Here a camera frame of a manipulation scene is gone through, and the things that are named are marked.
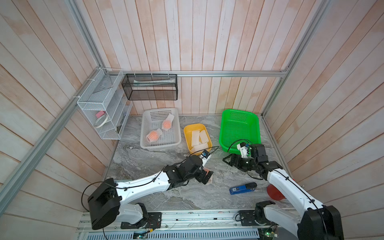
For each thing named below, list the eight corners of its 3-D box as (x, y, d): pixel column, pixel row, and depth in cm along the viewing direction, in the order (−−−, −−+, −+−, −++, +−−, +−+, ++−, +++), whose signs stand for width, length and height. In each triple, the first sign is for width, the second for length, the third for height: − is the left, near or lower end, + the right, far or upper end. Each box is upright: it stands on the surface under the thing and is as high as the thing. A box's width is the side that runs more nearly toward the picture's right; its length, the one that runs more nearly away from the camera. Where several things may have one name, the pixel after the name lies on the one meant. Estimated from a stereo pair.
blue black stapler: (230, 195, 83) (233, 192, 79) (228, 189, 85) (230, 186, 81) (254, 190, 85) (258, 187, 81) (252, 185, 87) (255, 181, 83)
